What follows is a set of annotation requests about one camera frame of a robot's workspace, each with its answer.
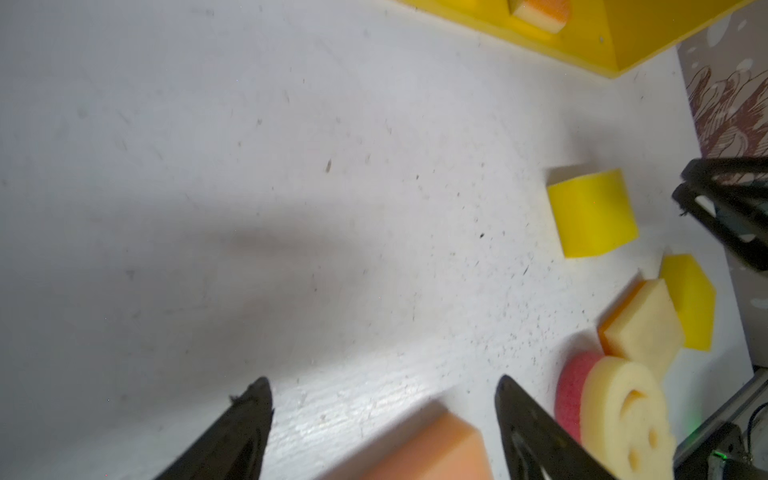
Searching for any yellow wooden shelf unit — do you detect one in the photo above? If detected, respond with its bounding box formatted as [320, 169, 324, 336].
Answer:
[406, 1, 748, 78]

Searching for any small bright yellow sponge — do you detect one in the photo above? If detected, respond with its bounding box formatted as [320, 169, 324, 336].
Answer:
[547, 169, 639, 259]

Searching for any salmon pink sponge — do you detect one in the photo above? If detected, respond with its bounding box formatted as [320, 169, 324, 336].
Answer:
[362, 413, 493, 479]

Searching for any cream beige sponge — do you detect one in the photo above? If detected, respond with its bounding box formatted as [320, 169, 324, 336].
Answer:
[597, 279, 685, 382]

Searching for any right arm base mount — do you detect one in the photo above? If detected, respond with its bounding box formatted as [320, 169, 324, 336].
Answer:
[674, 368, 767, 479]

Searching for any orange scouring sponge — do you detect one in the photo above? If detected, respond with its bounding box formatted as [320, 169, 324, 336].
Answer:
[509, 0, 572, 34]

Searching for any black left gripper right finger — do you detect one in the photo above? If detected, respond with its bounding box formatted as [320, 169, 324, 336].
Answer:
[495, 375, 613, 479]

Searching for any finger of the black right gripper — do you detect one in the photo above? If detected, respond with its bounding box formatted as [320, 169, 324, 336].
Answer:
[672, 157, 767, 272]

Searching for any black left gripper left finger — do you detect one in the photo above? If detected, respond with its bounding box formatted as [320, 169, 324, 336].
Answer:
[158, 377, 274, 479]

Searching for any smiley face sponge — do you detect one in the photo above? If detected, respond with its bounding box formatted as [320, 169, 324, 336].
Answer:
[554, 352, 677, 479]

